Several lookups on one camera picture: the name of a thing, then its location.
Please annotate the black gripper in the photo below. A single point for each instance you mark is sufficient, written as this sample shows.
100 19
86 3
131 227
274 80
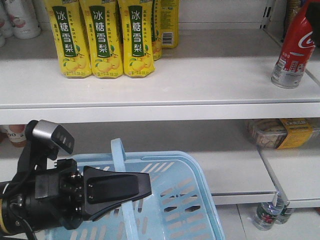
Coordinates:
53 195

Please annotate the light blue plastic basket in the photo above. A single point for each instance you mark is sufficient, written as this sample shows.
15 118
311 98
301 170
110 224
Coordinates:
180 206

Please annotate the red aluminium coke bottle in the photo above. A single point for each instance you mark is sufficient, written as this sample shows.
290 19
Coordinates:
302 36

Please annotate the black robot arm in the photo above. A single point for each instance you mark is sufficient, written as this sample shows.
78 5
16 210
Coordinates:
12 195

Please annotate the orange C100 juice bottle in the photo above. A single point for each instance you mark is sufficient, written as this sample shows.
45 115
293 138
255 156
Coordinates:
16 135

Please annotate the white store shelf unit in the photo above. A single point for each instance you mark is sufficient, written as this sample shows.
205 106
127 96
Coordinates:
196 101

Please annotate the clear water bottle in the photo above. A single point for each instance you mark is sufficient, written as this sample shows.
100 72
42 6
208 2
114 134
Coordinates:
266 214

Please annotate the yellow pear drink carton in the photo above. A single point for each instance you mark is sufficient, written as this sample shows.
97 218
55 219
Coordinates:
136 16
104 37
70 37

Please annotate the clear cookie tray yellow band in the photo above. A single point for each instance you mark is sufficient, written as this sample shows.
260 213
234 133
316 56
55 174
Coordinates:
282 133

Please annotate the white peach drink bottle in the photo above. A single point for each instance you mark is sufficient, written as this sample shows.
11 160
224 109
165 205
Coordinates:
23 18

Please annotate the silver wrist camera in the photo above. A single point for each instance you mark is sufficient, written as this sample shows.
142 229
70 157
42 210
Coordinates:
49 138

